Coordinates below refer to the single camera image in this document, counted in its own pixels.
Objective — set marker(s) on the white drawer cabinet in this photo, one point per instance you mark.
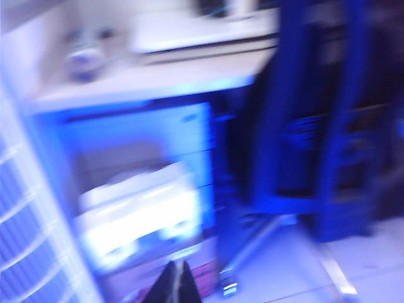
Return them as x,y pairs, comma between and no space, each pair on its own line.
139,189

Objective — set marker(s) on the white patterned mug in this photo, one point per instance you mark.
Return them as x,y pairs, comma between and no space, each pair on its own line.
82,63

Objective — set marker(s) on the white tray on table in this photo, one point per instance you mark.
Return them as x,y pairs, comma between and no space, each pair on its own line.
202,38

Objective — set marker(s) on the black office chair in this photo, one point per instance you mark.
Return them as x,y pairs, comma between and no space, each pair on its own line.
293,132

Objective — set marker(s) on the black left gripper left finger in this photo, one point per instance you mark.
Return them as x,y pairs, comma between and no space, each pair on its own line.
167,287

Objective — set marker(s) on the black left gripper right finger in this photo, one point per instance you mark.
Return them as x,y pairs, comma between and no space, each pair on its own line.
188,288

